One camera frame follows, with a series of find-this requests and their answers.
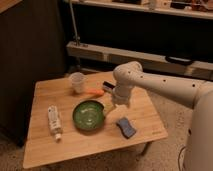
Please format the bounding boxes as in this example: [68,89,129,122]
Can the dark cabinet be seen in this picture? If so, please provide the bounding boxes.
[0,0,66,146]

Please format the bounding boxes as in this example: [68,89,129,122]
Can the orange carrot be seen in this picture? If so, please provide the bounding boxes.
[84,89,105,96]

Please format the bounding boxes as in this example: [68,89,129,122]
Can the translucent plastic cup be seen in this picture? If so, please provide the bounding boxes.
[69,72,85,94]

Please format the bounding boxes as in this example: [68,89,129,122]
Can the wooden folding table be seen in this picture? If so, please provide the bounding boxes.
[23,78,168,169]

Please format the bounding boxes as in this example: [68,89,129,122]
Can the black brush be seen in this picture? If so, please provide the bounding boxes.
[102,81,115,92]

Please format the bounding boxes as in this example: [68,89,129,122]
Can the green ceramic bowl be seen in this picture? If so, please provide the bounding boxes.
[72,100,105,131]

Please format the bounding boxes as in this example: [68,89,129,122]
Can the metal pole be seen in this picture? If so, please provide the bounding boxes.
[69,0,81,46]

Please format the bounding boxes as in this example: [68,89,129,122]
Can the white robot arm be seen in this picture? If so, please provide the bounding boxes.
[112,61,213,171]

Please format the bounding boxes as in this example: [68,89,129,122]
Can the black handle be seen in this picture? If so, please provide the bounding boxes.
[165,56,194,66]

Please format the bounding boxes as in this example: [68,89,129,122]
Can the wooden shelf beam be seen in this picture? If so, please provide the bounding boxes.
[66,41,213,80]

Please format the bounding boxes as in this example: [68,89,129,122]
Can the blue sponge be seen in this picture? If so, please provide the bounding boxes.
[116,117,136,139]

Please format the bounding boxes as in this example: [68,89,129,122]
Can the white plastic bottle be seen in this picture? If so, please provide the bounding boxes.
[48,106,62,142]

